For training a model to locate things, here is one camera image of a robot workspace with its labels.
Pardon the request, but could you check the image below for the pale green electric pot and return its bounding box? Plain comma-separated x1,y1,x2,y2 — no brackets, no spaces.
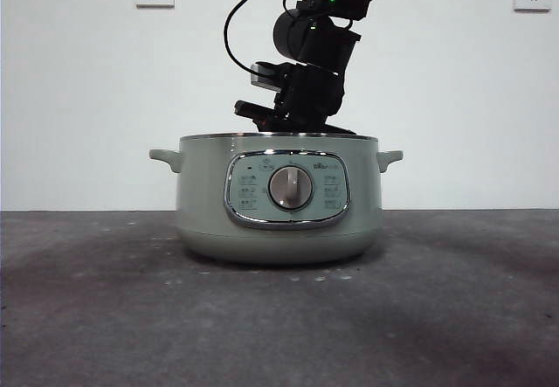
148,132,404,266

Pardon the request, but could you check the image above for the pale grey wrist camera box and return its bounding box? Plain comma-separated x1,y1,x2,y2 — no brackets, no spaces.
251,62,285,92

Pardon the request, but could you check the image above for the black camera cable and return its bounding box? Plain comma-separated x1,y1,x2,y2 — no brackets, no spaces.
224,0,315,73

